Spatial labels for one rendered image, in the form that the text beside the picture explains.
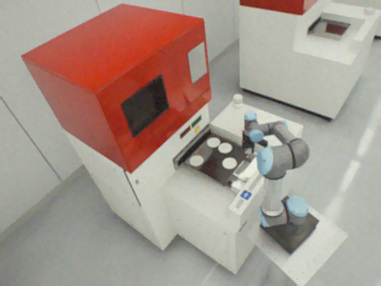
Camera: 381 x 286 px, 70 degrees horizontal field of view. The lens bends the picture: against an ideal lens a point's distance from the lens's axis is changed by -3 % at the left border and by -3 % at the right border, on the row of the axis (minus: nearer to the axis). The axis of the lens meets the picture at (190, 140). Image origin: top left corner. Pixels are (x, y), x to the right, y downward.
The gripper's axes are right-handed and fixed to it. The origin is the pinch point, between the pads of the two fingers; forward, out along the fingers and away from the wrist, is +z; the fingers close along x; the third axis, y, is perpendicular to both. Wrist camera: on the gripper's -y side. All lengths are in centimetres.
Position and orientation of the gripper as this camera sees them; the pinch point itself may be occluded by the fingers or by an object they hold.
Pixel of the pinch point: (253, 154)
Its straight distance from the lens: 194.2
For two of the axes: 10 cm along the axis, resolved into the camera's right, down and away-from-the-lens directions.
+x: -1.9, 7.1, -6.8
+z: 1.4, 7.1, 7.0
